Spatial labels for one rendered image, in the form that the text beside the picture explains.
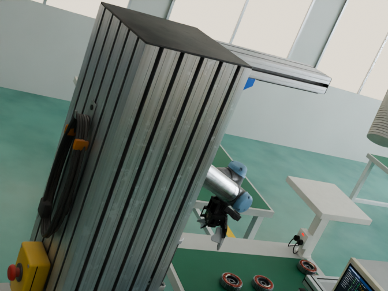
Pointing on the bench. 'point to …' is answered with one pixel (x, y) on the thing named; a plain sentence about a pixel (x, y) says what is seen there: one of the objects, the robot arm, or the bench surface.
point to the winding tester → (369, 273)
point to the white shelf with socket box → (323, 211)
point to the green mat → (273, 267)
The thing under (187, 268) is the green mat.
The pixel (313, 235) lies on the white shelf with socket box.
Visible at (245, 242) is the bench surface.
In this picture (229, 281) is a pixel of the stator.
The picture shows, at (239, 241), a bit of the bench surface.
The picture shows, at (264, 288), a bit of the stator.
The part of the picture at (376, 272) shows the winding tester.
